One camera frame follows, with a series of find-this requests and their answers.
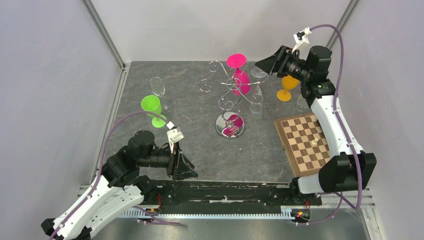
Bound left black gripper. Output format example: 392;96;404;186
139;140;199;180

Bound green wine glass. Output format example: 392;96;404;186
140;95;166;128

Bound clear wine glass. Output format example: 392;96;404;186
149;76;173;113

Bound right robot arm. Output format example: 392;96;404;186
255;45;377;204

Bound orange wine glass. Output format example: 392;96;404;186
276;75;300;102

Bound wooden chessboard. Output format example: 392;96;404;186
274;112;330;177

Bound white chess piece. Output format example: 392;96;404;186
310;138;320;146

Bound white slotted cable duct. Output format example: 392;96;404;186
115;206;311;220

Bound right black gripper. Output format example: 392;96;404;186
255;45;312;82

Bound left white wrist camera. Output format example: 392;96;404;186
166;121;184;153

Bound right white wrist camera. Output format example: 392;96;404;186
291;27;311;53

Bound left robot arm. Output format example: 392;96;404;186
41;128;198;240

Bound chrome wine glass rack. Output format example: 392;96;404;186
198;60;255;140

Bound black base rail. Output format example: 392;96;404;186
140;180;322;215

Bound pink wine glass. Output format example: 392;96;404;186
226;53;251;96

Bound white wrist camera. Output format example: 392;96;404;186
291;27;311;53
166;121;184;153

